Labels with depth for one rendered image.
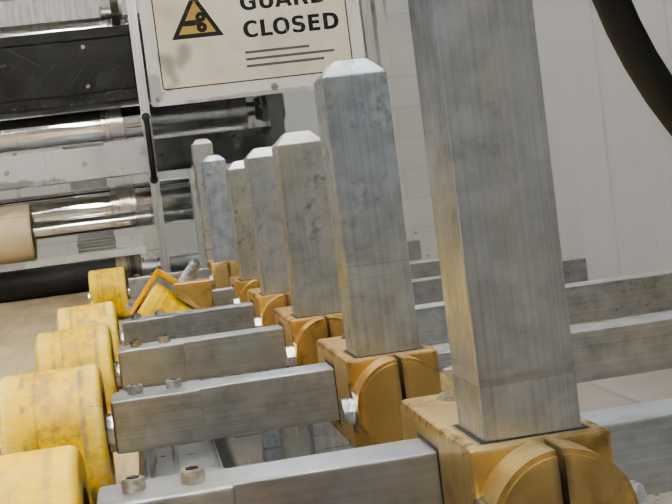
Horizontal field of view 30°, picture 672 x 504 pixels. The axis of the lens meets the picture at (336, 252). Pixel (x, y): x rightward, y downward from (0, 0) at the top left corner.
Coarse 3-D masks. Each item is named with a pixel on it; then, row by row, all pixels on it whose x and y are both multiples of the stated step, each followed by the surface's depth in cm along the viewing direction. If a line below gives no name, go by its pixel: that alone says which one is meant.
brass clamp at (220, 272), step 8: (208, 264) 197; (216, 264) 190; (224, 264) 188; (232, 264) 188; (216, 272) 188; (224, 272) 188; (232, 272) 188; (216, 280) 188; (224, 280) 188; (216, 288) 190
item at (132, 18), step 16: (128, 0) 264; (368, 0) 272; (128, 16) 264; (368, 16) 272; (368, 32) 272; (368, 48) 272; (144, 80) 265; (144, 96) 265; (144, 112) 265; (144, 128) 265; (160, 192) 266; (160, 208) 266; (160, 224) 267; (160, 240) 266; (160, 256) 266
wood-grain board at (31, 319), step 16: (32, 304) 255; (48, 304) 249; (64, 304) 243; (80, 304) 238; (0, 320) 222; (16, 320) 218; (32, 320) 213; (48, 320) 209; (0, 336) 190; (16, 336) 186; (32, 336) 183; (0, 352) 165; (16, 352) 163; (32, 352) 160; (0, 368) 146; (16, 368) 144; (32, 368) 142; (128, 464) 82
